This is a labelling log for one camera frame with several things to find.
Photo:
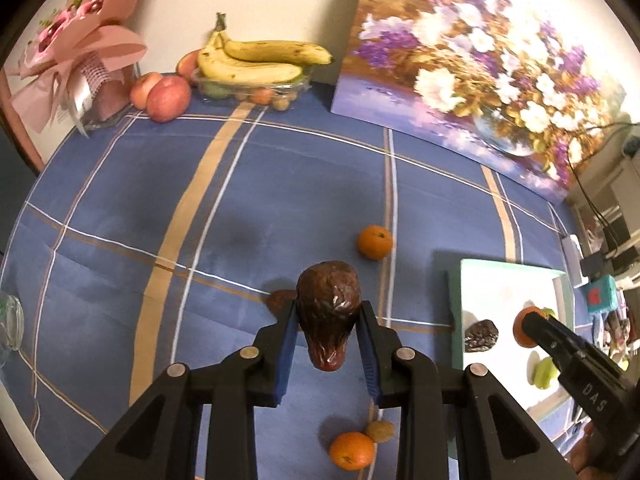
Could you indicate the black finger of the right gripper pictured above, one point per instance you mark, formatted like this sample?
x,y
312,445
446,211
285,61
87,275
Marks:
x,y
551,335

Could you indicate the white power strip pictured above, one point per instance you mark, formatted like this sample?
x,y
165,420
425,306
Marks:
x,y
573,256

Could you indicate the pink flower bouquet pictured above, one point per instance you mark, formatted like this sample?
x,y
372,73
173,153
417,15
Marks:
x,y
82,28

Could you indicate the orange tangerine bottom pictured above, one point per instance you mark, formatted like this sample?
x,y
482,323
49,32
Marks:
x,y
352,451

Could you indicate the black power adapter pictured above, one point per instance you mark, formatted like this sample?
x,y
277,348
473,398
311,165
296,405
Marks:
x,y
593,265

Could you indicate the red apple front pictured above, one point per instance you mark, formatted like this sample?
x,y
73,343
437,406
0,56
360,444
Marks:
x,y
168,99

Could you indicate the teal toy box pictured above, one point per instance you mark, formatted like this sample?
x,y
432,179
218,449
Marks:
x,y
602,295

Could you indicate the dark avocado in tray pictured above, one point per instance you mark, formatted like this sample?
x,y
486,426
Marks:
x,y
480,336

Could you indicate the dark elongated avocado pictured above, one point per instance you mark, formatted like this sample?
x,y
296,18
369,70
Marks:
x,y
328,298

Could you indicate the orange tangerine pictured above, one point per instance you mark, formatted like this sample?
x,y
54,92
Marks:
x,y
352,451
519,335
375,243

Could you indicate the glass jar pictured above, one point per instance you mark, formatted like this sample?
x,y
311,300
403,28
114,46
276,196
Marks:
x,y
11,325

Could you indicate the green mango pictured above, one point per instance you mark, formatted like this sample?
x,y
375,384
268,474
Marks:
x,y
545,372
549,312

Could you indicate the red apple behind bananas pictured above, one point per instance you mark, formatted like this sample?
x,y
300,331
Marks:
x,y
187,65

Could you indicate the green mango upper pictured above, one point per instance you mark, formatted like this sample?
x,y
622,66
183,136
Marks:
x,y
549,312

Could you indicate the red apple middle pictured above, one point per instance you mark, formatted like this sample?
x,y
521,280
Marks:
x,y
141,89

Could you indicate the person's right hand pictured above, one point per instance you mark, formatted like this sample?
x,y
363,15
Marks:
x,y
581,461

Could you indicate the white tray with green rim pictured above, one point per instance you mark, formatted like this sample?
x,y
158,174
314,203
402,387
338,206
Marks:
x,y
497,291

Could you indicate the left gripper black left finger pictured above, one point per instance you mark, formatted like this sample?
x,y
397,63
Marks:
x,y
276,344

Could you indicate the clear plastic fruit container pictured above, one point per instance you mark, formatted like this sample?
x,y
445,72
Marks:
x,y
277,96

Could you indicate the dark round passion fruit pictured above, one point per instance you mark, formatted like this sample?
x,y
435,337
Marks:
x,y
278,299

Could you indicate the green mango lower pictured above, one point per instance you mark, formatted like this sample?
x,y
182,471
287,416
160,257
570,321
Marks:
x,y
545,372

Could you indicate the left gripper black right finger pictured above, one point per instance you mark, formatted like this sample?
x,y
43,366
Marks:
x,y
378,345

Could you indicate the flower painting canvas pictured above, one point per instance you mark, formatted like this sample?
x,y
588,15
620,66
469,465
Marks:
x,y
525,87

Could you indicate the yellow banana bunch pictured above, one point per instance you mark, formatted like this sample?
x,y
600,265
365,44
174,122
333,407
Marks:
x,y
256,63

